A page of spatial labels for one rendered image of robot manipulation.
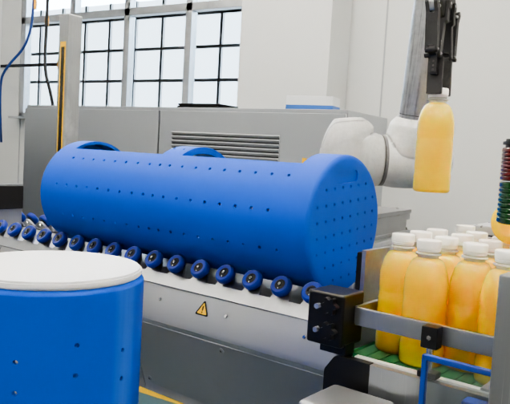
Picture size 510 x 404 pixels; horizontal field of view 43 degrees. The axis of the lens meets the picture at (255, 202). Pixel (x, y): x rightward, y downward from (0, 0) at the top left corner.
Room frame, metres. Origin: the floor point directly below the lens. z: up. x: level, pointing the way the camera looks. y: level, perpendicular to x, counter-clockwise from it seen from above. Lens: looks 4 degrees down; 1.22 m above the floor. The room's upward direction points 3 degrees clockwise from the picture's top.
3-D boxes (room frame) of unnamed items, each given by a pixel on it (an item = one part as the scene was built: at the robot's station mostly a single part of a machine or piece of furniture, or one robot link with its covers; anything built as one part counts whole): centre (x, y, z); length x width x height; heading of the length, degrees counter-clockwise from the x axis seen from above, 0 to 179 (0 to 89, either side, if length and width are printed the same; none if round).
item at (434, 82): (1.27, -0.33, 1.39); 0.03 x 0.01 x 0.07; 54
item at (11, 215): (2.11, 0.80, 1.00); 0.10 x 0.04 x 0.15; 142
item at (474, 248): (1.03, -0.36, 1.09); 0.04 x 0.04 x 0.02
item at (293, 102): (3.25, -0.26, 1.48); 0.24 x 0.12 x 0.08; 67
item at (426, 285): (1.04, -0.29, 0.99); 0.07 x 0.07 x 0.19
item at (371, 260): (1.29, -0.24, 0.99); 0.10 x 0.02 x 0.12; 142
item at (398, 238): (1.11, -0.26, 1.09); 0.04 x 0.04 x 0.02
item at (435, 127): (1.28, -0.35, 1.26); 0.07 x 0.07 x 0.19
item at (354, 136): (1.96, -0.27, 1.24); 0.18 x 0.16 x 0.22; 94
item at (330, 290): (1.10, -0.15, 0.95); 0.10 x 0.07 x 0.10; 142
